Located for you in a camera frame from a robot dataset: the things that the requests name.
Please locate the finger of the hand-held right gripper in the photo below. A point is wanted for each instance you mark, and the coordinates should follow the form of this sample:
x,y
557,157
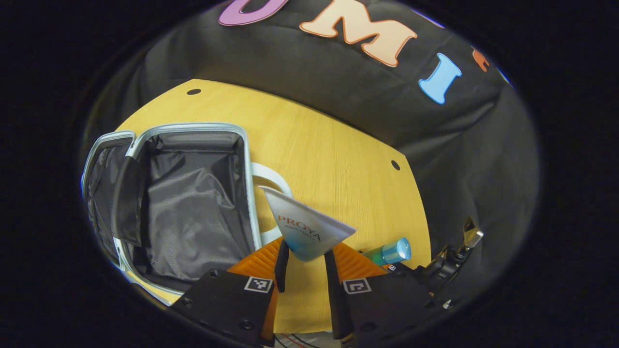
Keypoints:
x,y
404,270

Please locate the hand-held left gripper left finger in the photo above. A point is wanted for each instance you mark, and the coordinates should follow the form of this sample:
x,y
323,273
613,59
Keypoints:
x,y
281,263

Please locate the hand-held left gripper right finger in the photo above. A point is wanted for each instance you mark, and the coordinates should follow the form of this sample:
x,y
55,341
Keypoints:
x,y
332,290

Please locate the green bottle with blue cap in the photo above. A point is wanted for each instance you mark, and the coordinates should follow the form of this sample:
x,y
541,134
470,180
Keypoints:
x,y
394,251

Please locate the white skin care tube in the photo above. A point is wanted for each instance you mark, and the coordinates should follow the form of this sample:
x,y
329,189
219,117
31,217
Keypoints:
x,y
304,227

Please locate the light blue suitcase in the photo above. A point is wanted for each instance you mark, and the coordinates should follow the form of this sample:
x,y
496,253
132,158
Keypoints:
x,y
193,193

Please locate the black backdrop cloth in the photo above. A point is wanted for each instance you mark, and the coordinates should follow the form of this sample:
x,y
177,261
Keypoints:
x,y
435,159

